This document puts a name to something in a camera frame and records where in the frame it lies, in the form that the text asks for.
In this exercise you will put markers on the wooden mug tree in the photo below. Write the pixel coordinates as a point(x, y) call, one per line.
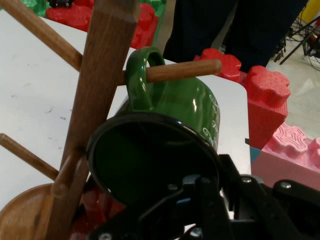
point(105, 62)

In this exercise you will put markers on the green enamel mug white lettering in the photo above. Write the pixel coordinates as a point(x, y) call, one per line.
point(180, 105)

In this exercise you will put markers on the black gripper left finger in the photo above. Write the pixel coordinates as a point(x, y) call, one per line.
point(200, 207)

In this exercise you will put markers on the black equipment stands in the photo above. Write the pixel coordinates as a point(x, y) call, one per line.
point(305, 37)

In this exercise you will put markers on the pink foam block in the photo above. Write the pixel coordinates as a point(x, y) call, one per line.
point(287, 155)

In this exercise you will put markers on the person in dark trousers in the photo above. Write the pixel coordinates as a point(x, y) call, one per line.
point(200, 25)

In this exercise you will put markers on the red enamel mug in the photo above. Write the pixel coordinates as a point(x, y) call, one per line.
point(97, 212)

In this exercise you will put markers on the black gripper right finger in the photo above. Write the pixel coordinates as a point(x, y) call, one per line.
point(275, 212)

